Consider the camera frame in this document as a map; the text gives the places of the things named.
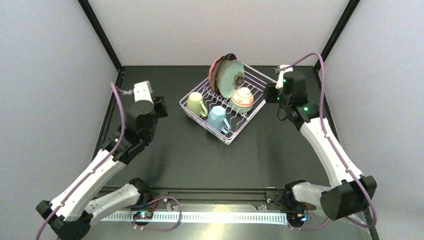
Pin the white wire dish rack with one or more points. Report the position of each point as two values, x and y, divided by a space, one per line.
255 81

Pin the white LED light strip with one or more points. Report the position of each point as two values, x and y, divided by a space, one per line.
272 218

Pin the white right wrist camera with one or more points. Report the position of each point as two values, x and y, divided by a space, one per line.
281 70

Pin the black right frame post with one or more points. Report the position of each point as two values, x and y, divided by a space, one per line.
339 27

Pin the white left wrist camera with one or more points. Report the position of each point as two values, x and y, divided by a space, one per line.
141 92

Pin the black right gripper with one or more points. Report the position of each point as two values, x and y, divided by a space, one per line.
271 93

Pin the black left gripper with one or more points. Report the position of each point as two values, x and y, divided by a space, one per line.
160 106

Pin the black frame post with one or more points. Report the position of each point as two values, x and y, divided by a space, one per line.
339 27
101 34

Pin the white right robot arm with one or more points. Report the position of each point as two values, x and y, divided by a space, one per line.
350 192

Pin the pink polka dot plate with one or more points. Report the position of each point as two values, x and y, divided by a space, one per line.
213 71

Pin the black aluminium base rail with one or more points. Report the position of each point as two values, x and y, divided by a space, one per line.
269 199

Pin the black left frame post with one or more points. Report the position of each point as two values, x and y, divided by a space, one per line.
101 34

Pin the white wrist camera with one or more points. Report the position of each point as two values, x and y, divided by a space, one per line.
141 92
281 70

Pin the orange floral bowl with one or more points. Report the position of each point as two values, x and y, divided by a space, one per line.
243 97

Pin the green flower plate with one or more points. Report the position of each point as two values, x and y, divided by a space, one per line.
230 77

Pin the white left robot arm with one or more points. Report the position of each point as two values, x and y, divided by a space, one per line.
72 213

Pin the dark striped plate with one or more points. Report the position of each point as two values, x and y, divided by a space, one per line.
229 56

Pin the white mug blue handle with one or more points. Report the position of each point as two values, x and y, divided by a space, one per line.
217 119

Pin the cream mug green handle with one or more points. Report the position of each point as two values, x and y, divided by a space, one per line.
196 105

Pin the green celadon bowl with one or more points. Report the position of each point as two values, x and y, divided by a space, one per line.
240 109

